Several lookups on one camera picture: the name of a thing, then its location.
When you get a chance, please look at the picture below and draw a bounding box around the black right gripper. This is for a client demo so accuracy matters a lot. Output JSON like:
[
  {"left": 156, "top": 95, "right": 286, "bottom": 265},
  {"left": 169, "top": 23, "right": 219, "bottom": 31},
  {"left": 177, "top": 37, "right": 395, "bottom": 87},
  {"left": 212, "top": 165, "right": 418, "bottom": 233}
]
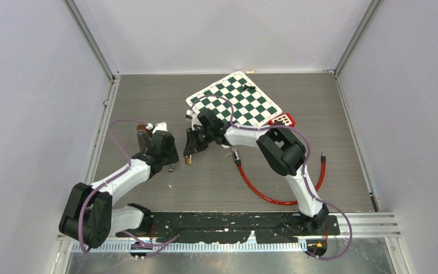
[{"left": 184, "top": 127, "right": 214, "bottom": 158}]

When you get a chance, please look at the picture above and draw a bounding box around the left aluminium frame post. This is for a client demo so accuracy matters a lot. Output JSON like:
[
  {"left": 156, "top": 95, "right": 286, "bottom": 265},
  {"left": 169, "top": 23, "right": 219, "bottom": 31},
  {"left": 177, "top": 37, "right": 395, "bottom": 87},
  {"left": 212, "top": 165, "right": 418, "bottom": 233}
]
[{"left": 63, "top": 0, "right": 121, "bottom": 82}]

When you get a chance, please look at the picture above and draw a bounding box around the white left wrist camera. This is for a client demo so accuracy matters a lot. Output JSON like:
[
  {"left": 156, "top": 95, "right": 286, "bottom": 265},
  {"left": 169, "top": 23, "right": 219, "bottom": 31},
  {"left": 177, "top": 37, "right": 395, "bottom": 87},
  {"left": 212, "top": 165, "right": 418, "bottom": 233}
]
[{"left": 145, "top": 122, "right": 168, "bottom": 134}]

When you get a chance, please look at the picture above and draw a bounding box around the black chess piece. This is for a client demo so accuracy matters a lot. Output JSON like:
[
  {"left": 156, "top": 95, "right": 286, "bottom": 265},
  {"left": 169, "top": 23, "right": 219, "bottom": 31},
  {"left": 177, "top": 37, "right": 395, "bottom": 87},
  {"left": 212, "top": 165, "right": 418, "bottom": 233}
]
[{"left": 243, "top": 84, "right": 256, "bottom": 90}]

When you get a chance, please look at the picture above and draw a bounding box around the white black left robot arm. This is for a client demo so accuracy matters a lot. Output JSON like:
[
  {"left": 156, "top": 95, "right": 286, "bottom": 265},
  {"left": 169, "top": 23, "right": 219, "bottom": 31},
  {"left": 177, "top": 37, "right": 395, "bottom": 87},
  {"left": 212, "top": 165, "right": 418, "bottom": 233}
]
[{"left": 58, "top": 130, "right": 179, "bottom": 251}]

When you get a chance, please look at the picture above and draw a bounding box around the aluminium corner frame post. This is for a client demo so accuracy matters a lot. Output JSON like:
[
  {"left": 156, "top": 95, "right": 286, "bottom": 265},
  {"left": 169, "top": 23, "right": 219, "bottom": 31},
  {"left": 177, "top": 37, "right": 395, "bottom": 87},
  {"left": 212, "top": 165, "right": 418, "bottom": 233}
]
[{"left": 328, "top": 0, "right": 383, "bottom": 79}]

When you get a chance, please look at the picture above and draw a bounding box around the red cable lock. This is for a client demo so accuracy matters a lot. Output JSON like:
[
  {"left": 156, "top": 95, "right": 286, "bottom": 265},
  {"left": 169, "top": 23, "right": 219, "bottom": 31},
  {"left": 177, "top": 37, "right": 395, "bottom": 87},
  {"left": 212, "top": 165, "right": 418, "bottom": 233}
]
[{"left": 234, "top": 152, "right": 327, "bottom": 207}]

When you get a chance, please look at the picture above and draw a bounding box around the red white grid block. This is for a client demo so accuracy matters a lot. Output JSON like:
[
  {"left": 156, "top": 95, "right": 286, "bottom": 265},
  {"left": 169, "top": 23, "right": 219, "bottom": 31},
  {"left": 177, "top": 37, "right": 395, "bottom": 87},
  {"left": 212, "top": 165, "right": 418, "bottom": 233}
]
[{"left": 269, "top": 112, "right": 295, "bottom": 127}]

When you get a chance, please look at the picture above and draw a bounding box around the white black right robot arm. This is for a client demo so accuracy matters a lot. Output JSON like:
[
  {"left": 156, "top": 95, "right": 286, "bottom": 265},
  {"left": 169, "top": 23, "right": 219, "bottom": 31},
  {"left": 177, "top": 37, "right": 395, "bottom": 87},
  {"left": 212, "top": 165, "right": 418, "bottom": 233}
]
[{"left": 184, "top": 109, "right": 329, "bottom": 235}]

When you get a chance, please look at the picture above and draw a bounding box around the green white chess mat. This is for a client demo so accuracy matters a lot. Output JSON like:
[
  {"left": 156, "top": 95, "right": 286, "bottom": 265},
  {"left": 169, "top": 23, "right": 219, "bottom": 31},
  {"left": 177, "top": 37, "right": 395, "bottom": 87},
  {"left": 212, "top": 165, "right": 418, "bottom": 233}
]
[{"left": 185, "top": 71, "right": 283, "bottom": 127}]

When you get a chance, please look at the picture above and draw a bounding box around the brass padlock with long shackle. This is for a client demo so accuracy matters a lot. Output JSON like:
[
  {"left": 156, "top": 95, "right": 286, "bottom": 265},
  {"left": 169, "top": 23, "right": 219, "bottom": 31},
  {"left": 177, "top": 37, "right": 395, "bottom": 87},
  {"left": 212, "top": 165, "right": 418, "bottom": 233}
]
[{"left": 185, "top": 155, "right": 193, "bottom": 165}]

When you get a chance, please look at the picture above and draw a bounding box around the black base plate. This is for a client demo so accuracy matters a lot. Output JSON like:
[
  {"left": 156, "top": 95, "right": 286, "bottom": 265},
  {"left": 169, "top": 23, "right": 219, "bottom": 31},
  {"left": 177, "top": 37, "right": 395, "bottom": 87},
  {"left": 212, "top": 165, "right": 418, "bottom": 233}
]
[{"left": 130, "top": 212, "right": 340, "bottom": 244}]

